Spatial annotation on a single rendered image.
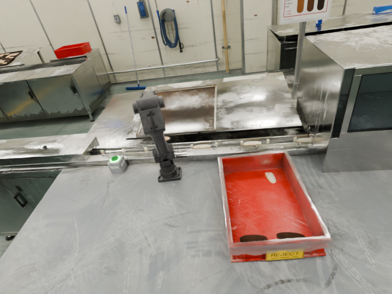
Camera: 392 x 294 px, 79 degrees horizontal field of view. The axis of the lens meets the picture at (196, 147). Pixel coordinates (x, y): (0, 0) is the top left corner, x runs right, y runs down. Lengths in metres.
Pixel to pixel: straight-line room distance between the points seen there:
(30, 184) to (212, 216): 1.29
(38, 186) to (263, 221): 1.46
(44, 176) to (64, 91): 2.48
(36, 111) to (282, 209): 4.14
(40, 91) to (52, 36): 1.84
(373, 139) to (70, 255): 1.30
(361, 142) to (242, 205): 0.56
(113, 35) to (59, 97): 1.78
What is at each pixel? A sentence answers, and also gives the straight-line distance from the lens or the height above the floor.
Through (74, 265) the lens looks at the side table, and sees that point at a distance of 1.10.
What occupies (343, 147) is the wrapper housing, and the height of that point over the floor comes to 0.96.
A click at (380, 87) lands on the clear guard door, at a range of 1.09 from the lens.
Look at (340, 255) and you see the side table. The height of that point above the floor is 0.82.
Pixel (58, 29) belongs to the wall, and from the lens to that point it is 5.81.
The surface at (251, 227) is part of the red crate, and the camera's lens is 0.99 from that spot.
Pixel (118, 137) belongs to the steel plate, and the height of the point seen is 0.82.
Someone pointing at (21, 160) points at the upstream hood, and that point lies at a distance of 1.78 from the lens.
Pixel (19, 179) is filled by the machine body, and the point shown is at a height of 0.74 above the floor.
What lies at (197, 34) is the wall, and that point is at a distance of 4.89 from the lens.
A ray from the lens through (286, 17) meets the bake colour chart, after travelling 1.99.
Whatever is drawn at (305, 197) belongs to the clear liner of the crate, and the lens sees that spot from 0.98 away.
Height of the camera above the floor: 1.63
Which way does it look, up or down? 35 degrees down
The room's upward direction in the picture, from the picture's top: 10 degrees counter-clockwise
